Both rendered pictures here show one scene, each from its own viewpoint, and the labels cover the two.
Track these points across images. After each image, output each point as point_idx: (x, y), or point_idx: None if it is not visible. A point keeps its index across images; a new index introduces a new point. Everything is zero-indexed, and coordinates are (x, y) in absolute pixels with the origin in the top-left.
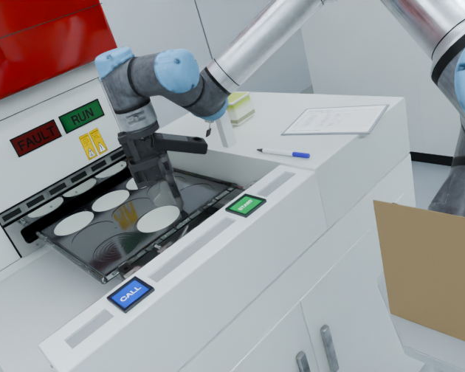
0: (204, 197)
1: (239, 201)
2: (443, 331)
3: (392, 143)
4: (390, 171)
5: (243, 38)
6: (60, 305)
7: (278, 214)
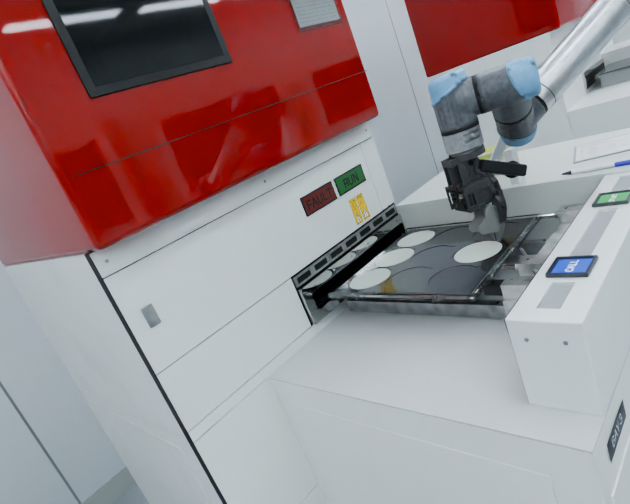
0: (514, 229)
1: (600, 198)
2: None
3: None
4: None
5: (561, 54)
6: (400, 348)
7: None
